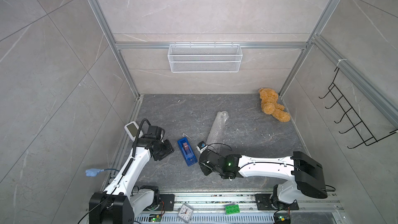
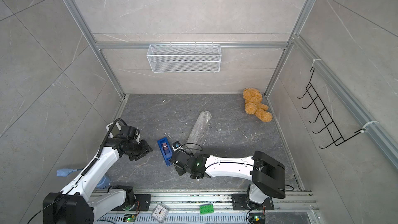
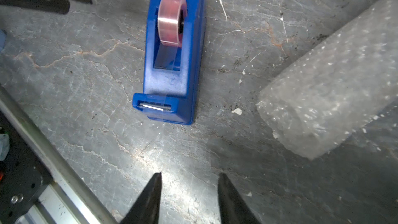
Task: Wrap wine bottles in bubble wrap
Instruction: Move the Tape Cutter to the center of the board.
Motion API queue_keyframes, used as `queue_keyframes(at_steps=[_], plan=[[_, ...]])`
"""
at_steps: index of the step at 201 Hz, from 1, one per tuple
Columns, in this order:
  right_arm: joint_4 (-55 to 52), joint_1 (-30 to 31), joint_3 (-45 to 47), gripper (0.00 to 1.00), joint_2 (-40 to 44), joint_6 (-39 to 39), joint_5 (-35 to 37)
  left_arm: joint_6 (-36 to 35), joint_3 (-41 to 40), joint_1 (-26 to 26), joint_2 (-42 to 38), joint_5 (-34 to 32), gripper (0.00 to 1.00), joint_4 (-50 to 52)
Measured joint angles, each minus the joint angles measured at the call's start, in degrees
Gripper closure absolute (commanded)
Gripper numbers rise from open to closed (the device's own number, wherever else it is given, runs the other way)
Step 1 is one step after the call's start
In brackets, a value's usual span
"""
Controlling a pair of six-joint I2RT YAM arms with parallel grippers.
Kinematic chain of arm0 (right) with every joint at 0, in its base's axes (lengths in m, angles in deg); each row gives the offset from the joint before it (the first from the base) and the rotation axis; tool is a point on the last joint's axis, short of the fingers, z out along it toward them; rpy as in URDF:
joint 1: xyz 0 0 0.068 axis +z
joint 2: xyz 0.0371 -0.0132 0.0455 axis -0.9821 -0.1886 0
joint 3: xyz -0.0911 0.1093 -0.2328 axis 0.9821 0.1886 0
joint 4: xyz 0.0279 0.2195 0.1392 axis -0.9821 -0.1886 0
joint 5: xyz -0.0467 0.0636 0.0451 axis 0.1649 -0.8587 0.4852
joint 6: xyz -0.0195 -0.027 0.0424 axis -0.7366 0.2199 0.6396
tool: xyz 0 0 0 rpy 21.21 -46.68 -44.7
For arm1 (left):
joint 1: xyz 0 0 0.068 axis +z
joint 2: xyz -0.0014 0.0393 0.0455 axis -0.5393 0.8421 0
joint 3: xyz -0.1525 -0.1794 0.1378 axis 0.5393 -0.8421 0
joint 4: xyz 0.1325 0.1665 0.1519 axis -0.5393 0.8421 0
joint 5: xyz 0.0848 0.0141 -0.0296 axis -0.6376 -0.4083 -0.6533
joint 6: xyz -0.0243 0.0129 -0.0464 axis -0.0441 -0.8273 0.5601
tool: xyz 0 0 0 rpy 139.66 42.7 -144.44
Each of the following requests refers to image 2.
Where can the blue tape dispenser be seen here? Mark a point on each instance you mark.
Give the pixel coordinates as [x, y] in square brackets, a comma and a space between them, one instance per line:
[166, 150]

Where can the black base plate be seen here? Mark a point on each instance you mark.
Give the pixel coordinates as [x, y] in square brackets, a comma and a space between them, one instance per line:
[241, 202]
[138, 202]

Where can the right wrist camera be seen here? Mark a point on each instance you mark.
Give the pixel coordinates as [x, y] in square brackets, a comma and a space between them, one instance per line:
[176, 145]

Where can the green toy brick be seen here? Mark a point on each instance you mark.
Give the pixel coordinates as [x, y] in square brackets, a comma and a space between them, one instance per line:
[206, 209]

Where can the black wall hook rack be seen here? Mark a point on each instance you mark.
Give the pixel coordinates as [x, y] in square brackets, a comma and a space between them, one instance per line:
[324, 116]

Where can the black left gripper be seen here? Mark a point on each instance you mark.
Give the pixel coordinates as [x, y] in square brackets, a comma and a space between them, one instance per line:
[146, 149]

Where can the white digital clock display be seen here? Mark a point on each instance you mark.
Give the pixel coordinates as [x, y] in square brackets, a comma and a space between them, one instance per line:
[115, 130]

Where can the small white analog clock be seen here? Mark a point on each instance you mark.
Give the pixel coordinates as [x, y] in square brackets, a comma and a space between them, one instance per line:
[160, 213]

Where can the brown teddy bear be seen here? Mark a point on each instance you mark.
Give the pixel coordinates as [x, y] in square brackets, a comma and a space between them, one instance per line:
[254, 106]

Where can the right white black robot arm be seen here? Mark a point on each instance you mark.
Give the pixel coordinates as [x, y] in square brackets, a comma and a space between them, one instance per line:
[266, 174]

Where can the white wire mesh basket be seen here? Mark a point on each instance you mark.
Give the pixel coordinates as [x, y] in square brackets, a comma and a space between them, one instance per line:
[184, 58]

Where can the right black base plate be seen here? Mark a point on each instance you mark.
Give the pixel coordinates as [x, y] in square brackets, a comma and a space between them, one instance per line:
[241, 202]

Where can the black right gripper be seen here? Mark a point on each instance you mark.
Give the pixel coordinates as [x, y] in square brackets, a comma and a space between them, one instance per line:
[180, 170]

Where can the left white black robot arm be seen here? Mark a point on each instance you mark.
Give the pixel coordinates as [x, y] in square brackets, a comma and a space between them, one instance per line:
[72, 204]

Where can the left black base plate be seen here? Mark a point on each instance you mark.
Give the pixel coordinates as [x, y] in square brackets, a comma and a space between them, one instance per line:
[138, 202]

